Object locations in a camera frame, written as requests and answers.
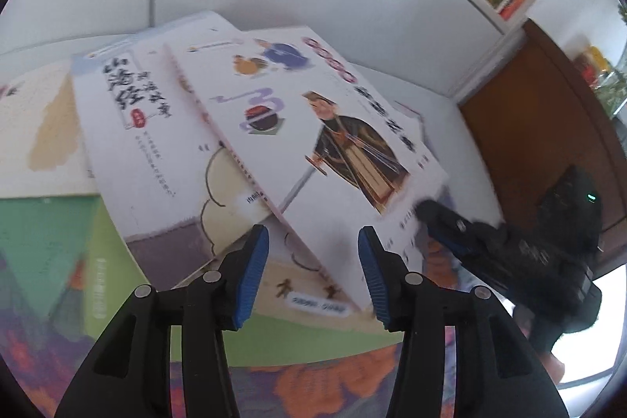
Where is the white book green-robed figure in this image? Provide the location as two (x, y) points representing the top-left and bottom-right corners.
(71, 11), (295, 262)

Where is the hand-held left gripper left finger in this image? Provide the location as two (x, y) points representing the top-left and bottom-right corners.
(53, 224), (270, 418)

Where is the cream cover book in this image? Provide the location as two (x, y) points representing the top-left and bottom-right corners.
(0, 60), (99, 198)

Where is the glass vase with plant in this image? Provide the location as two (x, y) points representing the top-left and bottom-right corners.
(595, 4), (627, 115)

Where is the green cover book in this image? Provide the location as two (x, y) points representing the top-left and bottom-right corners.
(85, 197), (407, 367)

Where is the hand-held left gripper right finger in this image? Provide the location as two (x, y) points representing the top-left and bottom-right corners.
(357, 225), (571, 418)

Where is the floral blanket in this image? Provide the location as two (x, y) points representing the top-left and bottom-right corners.
(0, 252), (515, 418)

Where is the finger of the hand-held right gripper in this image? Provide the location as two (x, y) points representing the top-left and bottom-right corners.
(415, 199), (521, 297)

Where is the yellow jar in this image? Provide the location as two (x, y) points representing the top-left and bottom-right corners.
(580, 46), (613, 81)

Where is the teal flower cover book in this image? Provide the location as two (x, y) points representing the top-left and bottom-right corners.
(0, 195), (101, 340)

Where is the brown wooden cabinet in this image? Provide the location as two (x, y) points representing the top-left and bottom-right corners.
(458, 19), (627, 274)

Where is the white book dark-robed man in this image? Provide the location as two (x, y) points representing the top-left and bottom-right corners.
(164, 25), (449, 313)

